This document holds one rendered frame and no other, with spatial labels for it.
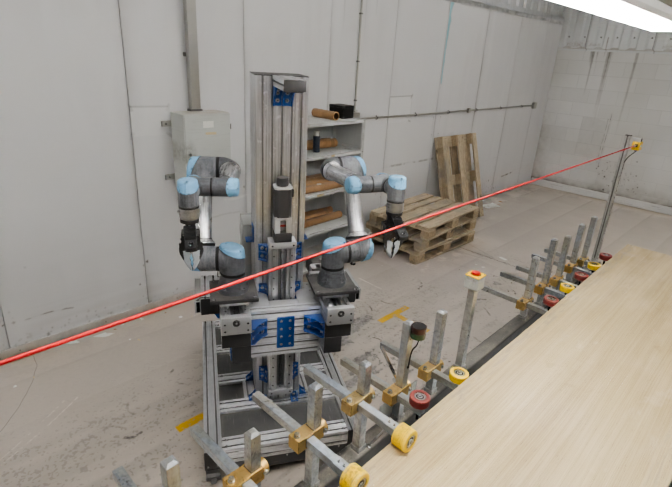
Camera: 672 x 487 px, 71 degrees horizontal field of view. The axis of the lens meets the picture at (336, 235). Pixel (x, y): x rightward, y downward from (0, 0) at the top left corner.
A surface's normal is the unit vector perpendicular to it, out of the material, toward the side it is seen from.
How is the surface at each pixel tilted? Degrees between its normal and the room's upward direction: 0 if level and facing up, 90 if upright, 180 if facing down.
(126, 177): 90
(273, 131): 90
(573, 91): 90
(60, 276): 90
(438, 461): 0
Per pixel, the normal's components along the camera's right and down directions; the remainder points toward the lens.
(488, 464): 0.05, -0.93
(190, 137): 0.71, 0.29
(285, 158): 0.26, 0.36
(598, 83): -0.70, 0.22
